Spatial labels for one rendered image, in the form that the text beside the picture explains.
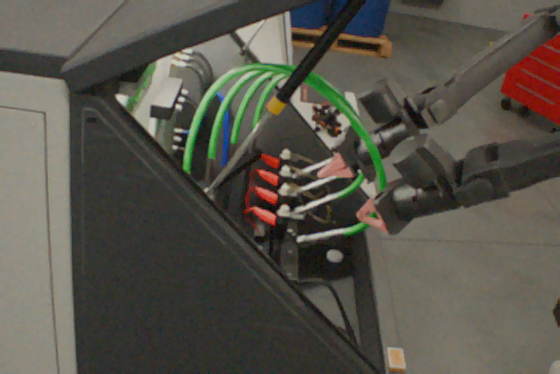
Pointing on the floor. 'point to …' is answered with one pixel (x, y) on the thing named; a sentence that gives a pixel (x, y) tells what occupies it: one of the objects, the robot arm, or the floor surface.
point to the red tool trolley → (536, 82)
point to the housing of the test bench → (39, 180)
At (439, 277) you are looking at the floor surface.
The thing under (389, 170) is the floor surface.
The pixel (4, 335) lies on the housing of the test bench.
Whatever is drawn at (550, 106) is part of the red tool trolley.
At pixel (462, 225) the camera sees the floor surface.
